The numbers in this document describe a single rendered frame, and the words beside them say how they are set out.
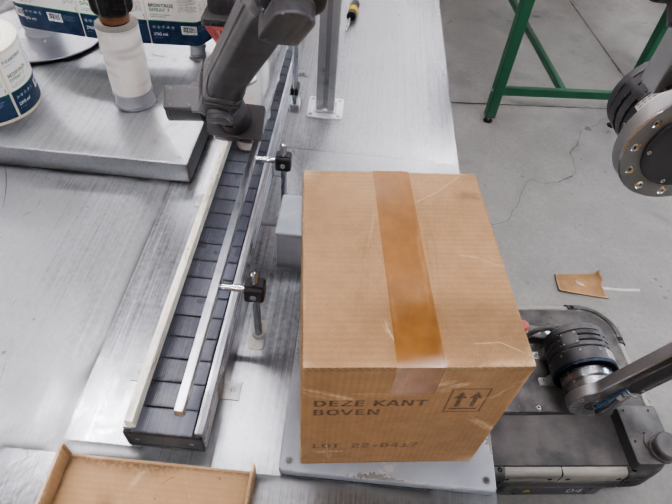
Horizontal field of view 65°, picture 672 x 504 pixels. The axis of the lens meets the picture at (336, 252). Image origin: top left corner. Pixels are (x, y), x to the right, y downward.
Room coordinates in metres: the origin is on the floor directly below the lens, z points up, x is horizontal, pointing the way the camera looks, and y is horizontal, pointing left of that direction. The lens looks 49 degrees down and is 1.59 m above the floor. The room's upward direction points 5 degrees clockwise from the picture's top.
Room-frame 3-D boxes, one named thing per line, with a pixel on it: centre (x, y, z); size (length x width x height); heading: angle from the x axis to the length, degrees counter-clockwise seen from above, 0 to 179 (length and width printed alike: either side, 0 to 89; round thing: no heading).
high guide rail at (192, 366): (0.81, 0.17, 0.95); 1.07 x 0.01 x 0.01; 0
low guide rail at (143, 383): (0.81, 0.24, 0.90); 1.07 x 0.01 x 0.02; 0
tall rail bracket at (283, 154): (0.77, 0.13, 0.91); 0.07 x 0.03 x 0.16; 90
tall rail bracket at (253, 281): (0.47, 0.14, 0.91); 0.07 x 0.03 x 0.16; 90
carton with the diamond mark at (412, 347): (0.42, -0.08, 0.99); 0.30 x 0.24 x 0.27; 6
